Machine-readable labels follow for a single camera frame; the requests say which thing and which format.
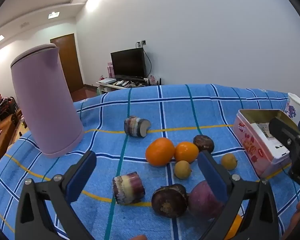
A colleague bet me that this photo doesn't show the large dark water chestnut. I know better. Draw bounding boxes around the large dark water chestnut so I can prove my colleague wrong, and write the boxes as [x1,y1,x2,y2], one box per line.
[151,184,189,218]

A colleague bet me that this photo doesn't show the large orange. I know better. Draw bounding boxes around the large orange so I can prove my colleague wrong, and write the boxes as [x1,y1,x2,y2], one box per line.
[145,137,175,167]

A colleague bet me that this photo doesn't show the sugarcane piece grey cut end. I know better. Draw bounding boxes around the sugarcane piece grey cut end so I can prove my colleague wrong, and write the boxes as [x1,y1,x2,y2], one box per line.
[124,116,152,138]

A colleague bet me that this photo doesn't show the lilac electric kettle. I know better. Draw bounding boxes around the lilac electric kettle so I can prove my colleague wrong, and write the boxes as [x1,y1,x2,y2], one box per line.
[10,43,85,158]

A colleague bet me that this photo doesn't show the printed paper liner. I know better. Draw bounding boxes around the printed paper liner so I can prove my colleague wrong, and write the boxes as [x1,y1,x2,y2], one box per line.
[250,122,290,155]

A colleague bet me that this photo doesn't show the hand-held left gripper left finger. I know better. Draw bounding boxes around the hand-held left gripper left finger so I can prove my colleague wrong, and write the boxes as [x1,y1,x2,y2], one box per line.
[15,150,97,240]

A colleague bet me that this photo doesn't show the white mug blue flowers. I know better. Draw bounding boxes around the white mug blue flowers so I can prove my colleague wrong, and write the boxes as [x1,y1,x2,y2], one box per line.
[284,92,300,125]

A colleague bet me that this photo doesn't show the dark brown wooden door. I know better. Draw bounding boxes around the dark brown wooden door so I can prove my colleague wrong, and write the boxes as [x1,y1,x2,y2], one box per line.
[50,33,84,93]

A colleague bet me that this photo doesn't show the black television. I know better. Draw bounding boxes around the black television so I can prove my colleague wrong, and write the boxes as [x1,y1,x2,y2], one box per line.
[110,47,147,78]

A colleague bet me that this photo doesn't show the yellow-brown longan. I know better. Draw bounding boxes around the yellow-brown longan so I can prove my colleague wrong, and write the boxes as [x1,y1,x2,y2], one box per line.
[174,160,192,180]
[221,153,238,171]

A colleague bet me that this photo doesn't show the brown leather sofa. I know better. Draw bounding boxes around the brown leather sofa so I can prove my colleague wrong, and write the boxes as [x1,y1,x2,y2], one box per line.
[0,110,23,153]

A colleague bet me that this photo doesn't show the small dark water chestnut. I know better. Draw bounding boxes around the small dark water chestnut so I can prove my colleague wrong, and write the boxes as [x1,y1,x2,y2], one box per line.
[193,135,215,153]

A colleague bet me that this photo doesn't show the small orange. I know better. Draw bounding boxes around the small orange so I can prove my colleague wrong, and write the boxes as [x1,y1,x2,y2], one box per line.
[225,214,243,240]
[174,141,199,163]

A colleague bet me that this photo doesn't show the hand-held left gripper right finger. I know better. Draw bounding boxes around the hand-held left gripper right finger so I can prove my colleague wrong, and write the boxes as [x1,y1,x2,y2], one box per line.
[197,150,280,240]

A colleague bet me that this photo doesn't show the blue plaid blanket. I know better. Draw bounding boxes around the blue plaid blanket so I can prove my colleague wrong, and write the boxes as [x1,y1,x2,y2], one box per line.
[0,84,300,240]

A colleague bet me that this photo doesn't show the purple red apple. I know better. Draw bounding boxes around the purple red apple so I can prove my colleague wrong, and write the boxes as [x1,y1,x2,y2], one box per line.
[189,180,227,220]

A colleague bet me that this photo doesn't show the pink metal tin box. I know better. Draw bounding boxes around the pink metal tin box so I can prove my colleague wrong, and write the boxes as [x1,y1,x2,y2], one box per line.
[233,109,294,178]

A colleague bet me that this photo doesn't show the sugarcane piece pale striped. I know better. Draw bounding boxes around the sugarcane piece pale striped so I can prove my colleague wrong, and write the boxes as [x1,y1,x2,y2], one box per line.
[112,171,146,205]

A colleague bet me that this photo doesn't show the white television stand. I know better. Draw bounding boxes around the white television stand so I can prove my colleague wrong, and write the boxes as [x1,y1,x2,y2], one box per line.
[96,79,150,95]

